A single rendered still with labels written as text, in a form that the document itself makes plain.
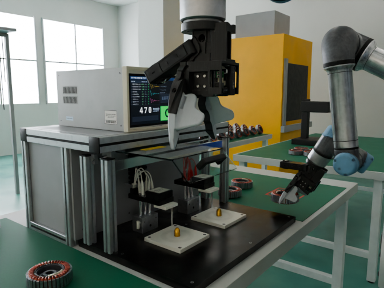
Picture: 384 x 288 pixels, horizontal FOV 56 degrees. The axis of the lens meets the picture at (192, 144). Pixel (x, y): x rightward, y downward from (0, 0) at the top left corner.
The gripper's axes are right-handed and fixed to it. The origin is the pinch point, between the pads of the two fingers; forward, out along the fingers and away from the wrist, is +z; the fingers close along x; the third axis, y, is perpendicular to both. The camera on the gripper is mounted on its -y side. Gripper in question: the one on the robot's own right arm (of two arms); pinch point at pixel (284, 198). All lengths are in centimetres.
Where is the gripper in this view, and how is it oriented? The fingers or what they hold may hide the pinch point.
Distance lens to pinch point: 152.7
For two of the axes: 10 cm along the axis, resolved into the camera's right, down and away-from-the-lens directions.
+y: 6.8, 5.7, -4.6
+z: -3.9, 8.2, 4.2
